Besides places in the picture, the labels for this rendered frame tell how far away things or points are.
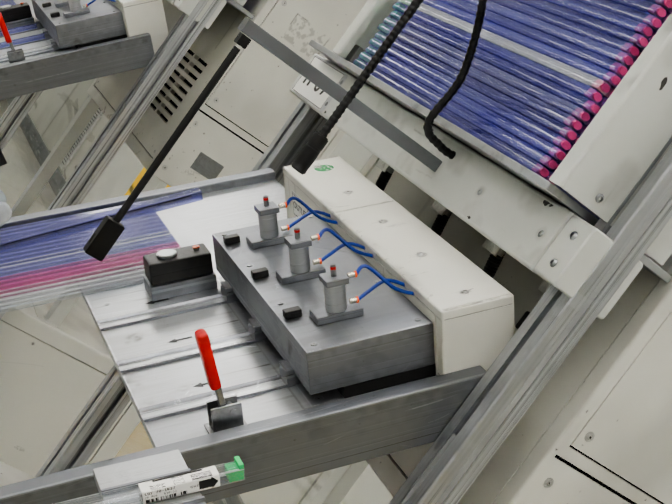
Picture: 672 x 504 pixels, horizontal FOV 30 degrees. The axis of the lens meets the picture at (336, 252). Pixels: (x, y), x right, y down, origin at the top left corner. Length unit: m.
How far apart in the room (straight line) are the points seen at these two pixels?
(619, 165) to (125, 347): 0.56
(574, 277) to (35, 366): 1.70
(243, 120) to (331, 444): 1.50
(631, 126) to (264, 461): 0.47
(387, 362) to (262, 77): 1.45
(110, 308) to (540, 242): 0.53
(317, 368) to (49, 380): 1.57
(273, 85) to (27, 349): 0.75
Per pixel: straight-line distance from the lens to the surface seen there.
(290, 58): 1.33
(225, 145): 2.64
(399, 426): 1.24
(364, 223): 1.44
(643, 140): 1.23
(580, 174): 1.20
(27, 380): 2.74
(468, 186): 1.37
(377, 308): 1.28
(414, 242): 1.38
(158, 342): 1.39
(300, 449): 1.21
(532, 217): 1.26
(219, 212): 1.73
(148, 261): 1.49
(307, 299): 1.31
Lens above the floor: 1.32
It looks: 5 degrees down
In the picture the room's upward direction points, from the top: 36 degrees clockwise
